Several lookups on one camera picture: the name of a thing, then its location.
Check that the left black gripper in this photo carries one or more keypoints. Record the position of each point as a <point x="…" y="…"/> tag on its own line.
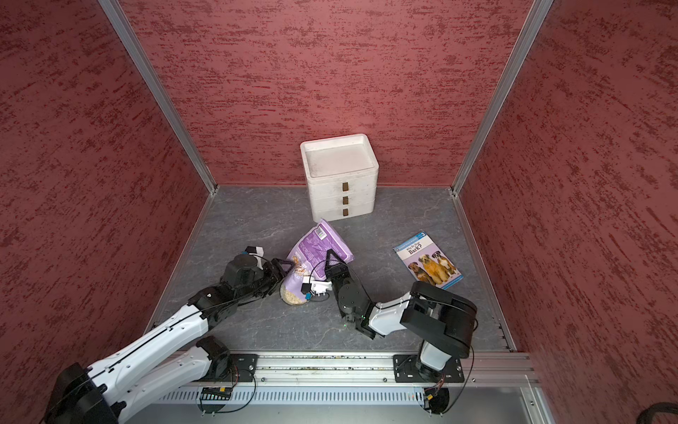
<point x="277" y="276"/>

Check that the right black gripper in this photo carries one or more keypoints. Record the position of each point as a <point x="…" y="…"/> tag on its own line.
<point x="340" y="269"/>

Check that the purple oats bag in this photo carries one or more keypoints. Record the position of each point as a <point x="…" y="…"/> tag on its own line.
<point x="309" y="255"/>

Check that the white patterned breakfast bowl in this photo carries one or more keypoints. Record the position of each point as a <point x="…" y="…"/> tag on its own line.
<point x="290" y="298"/>

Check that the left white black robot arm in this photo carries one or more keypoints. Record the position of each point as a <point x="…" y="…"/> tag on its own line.
<point x="176" y="352"/>

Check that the dog picture book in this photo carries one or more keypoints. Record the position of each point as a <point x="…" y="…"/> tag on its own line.
<point x="426" y="262"/>

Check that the white three-drawer foam cabinet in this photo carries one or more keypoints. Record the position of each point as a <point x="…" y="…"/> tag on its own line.
<point x="341" y="175"/>

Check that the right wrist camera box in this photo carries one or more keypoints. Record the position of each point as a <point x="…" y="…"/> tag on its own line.
<point x="316" y="290"/>

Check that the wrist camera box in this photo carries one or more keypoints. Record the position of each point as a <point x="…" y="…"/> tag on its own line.
<point x="316" y="290"/>
<point x="257" y="251"/>

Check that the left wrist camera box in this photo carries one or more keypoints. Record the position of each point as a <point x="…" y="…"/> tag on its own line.
<point x="257" y="251"/>

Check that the left controller board with cable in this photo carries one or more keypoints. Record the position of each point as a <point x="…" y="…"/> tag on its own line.
<point x="226" y="394"/>

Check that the controller board with cable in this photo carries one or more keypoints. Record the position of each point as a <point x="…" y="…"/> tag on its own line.
<point x="438" y="399"/>
<point x="226" y="394"/>

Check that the right controller board with cable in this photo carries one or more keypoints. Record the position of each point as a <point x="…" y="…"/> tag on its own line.
<point x="438" y="399"/>

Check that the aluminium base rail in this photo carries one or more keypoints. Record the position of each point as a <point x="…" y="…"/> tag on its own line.
<point x="377" y="369"/>

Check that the left corner aluminium post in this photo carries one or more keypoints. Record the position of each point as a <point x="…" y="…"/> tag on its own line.
<point x="123" y="28"/>

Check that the corner aluminium post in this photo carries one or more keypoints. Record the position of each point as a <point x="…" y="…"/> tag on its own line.
<point x="123" y="28"/>
<point x="525" y="40"/>

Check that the right corner aluminium post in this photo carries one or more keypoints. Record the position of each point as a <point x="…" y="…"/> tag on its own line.
<point x="525" y="40"/>

